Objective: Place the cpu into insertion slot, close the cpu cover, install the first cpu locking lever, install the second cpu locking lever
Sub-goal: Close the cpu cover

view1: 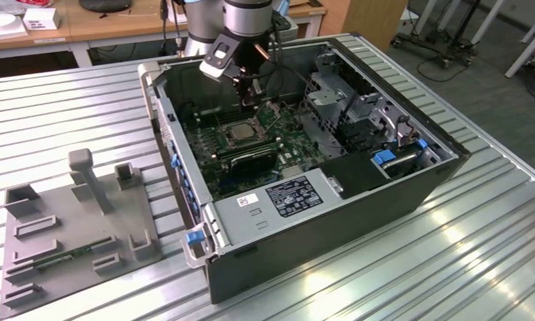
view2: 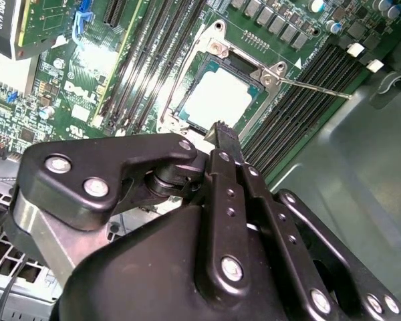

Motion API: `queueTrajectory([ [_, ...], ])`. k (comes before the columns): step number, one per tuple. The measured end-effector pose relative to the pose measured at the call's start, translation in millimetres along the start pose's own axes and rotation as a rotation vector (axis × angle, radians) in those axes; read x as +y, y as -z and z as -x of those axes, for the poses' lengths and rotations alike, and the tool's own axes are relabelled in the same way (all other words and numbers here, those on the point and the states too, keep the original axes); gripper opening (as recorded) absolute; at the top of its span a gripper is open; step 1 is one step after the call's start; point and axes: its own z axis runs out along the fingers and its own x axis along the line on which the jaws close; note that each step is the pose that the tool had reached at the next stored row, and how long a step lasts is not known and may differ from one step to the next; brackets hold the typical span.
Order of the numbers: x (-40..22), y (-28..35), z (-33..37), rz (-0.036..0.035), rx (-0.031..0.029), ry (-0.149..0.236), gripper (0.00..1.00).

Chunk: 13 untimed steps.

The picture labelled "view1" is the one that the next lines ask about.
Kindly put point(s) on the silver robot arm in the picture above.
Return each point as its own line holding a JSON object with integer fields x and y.
{"x": 250, "y": 16}

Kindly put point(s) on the CPU socket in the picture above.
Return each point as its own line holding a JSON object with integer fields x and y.
{"x": 259, "y": 135}

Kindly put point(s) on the blue slot retainer clip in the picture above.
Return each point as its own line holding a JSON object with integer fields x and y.
{"x": 174, "y": 161}

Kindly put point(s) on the metal drive cage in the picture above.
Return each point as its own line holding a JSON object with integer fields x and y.
{"x": 327, "y": 100}

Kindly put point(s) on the green motherboard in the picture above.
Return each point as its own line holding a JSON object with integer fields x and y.
{"x": 294, "y": 137}

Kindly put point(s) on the wooden cabinet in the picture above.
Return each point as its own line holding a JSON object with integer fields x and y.
{"x": 370, "y": 20}

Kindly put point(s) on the black graphics card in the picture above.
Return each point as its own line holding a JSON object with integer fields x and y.
{"x": 251, "y": 164}

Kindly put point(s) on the wooden desk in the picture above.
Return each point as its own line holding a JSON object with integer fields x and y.
{"x": 116, "y": 26}

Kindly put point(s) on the black round monitor base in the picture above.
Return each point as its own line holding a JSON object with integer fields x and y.
{"x": 104, "y": 4}

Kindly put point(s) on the small blue clip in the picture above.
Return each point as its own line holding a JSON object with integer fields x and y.
{"x": 421, "y": 144}

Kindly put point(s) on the silver power supply unit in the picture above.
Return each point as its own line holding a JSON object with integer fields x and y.
{"x": 250, "y": 217}

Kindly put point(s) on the black wheeled stand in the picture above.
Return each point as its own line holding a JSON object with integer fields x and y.
{"x": 460, "y": 40}

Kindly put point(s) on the white cardboard box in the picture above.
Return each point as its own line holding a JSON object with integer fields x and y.
{"x": 40, "y": 20}

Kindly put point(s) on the blue case latch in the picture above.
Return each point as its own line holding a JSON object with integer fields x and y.
{"x": 193, "y": 238}

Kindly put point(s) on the dark grey PC case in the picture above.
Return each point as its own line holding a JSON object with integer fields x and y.
{"x": 317, "y": 240}

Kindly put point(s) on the grey parts rack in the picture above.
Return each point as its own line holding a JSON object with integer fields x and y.
{"x": 84, "y": 227}

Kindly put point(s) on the green RAM stick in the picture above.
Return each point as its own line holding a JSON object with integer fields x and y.
{"x": 62, "y": 257}

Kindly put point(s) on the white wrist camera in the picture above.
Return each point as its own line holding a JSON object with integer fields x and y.
{"x": 218, "y": 63}

